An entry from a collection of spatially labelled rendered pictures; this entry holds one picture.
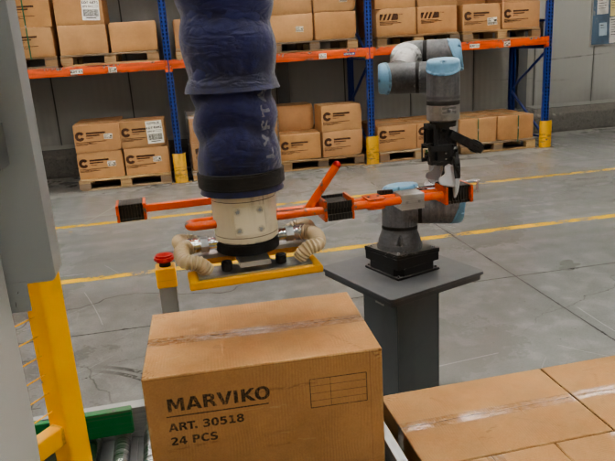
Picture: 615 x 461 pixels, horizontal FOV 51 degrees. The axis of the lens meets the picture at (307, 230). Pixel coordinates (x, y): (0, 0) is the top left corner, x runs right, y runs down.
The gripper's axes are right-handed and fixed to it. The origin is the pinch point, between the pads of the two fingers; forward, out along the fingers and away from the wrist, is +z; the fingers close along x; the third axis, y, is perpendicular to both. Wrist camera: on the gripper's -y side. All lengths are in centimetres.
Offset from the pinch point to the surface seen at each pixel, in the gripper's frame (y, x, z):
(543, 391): -35, -3, 73
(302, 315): 45, -2, 33
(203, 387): 75, 23, 37
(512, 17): -420, -704, -66
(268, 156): 53, 11, -16
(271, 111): 51, 8, -27
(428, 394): 1, -13, 73
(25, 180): 91, 97, -30
